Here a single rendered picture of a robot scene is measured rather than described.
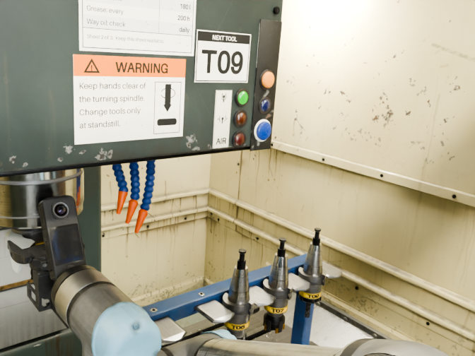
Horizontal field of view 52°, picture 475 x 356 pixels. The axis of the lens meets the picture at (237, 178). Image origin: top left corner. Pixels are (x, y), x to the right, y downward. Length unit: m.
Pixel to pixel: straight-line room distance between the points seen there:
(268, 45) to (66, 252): 0.42
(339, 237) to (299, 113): 0.44
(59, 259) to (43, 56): 0.28
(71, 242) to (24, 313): 0.74
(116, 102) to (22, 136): 0.12
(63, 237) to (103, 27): 0.29
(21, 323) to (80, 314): 0.83
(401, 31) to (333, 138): 0.38
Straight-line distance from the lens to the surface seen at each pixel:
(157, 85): 0.66
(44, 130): 0.60
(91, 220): 1.44
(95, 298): 0.63
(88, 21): 0.61
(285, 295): 1.05
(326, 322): 1.72
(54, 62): 0.60
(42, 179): 0.75
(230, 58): 0.72
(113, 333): 0.58
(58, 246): 0.71
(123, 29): 0.63
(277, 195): 1.80
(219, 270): 2.16
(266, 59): 0.77
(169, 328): 0.91
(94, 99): 0.62
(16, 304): 1.42
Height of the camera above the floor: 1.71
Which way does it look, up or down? 15 degrees down
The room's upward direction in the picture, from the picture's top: 4 degrees clockwise
